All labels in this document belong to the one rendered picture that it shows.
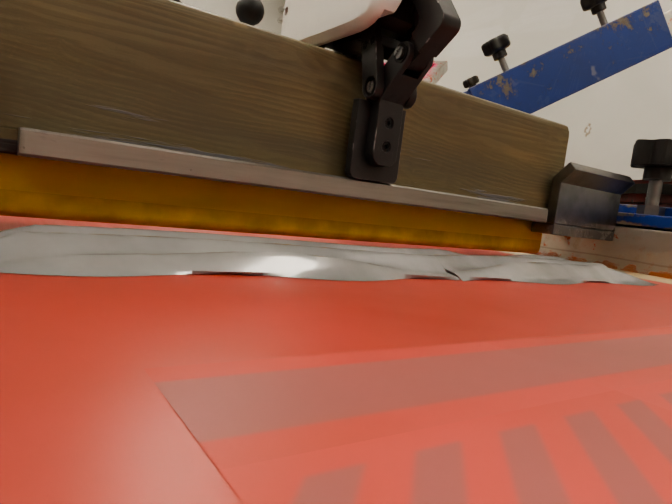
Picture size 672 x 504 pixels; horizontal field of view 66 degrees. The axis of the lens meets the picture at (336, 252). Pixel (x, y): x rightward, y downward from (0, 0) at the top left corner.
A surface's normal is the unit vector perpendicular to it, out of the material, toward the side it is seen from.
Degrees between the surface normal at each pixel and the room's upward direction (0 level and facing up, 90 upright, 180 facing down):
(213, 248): 33
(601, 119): 90
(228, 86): 90
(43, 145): 90
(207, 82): 90
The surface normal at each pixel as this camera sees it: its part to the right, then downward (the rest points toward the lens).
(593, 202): 0.55, 0.15
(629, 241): -0.83, -0.04
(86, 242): 0.48, -0.74
